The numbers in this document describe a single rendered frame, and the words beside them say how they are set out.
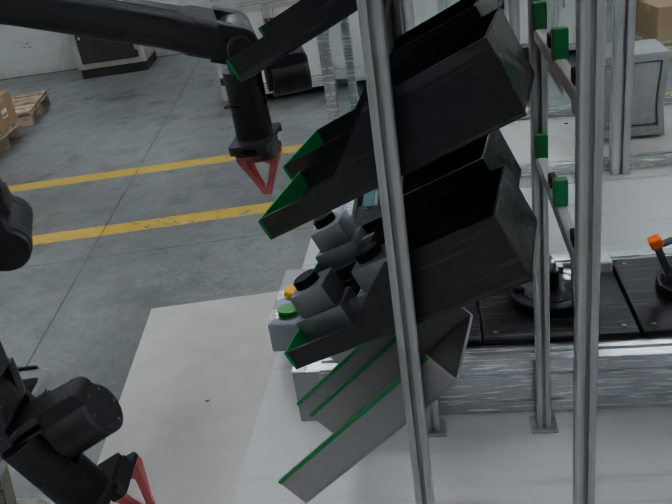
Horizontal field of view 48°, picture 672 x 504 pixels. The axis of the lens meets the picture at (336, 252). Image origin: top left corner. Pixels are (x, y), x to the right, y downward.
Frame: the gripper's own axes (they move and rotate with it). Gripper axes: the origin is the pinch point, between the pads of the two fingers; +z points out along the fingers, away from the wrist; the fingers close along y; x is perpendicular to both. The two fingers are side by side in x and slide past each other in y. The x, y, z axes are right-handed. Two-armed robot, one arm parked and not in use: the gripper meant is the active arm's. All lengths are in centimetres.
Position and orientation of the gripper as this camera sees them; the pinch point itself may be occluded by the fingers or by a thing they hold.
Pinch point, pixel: (266, 188)
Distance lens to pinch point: 122.1
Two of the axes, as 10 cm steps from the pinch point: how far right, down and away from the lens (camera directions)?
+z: 1.5, 8.8, 4.6
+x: -9.8, 0.9, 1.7
